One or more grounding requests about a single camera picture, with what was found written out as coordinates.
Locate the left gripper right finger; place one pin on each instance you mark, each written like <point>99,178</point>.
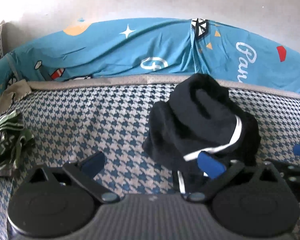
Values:
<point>220,176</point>

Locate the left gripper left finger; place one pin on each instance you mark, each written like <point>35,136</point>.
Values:
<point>82,174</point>

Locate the black t-shirt white stripes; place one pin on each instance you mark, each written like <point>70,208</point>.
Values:
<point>199,116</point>

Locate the houndstooth blue white blanket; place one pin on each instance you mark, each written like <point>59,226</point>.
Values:
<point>70,123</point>

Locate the blue cartoon print bedsheet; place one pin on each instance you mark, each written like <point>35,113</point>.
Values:
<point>154,46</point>

